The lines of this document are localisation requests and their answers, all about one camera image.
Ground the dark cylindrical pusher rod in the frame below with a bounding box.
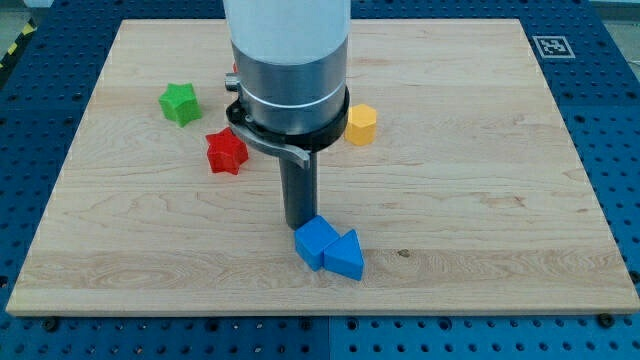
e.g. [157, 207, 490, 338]
[279, 153, 317, 230]

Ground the black flange with metal bracket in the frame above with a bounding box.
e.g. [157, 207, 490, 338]
[226, 88, 350, 169]

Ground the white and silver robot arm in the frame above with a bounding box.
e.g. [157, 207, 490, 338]
[223, 0, 351, 229]

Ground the red star block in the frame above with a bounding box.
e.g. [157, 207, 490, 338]
[205, 127, 249, 175]

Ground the green star block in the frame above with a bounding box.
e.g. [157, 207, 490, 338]
[158, 83, 202, 128]

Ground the blue cube block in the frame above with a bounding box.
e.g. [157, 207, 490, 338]
[294, 215, 340, 271]

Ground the yellow hexagon block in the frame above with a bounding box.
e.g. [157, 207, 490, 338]
[344, 104, 377, 146]

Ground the blue triangle block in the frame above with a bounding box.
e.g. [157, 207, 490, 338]
[324, 229, 365, 281]

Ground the light wooden board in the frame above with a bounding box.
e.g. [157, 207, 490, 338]
[7, 19, 639, 317]

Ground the white fiducial marker tag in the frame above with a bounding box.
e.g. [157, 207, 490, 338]
[533, 35, 575, 59]

